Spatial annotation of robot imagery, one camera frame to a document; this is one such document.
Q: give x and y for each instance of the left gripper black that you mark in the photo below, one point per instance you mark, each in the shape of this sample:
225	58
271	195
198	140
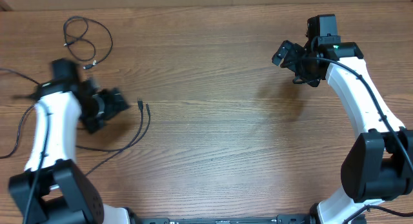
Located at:
110	104

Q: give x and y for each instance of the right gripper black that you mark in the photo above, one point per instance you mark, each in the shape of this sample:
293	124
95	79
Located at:
288	62

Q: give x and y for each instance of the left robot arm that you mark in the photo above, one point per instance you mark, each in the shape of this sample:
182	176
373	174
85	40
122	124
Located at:
53	189

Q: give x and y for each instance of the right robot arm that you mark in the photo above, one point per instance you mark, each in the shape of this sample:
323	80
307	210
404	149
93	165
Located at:
378	167

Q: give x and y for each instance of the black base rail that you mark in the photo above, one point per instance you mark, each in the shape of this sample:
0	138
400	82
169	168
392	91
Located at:
226	220

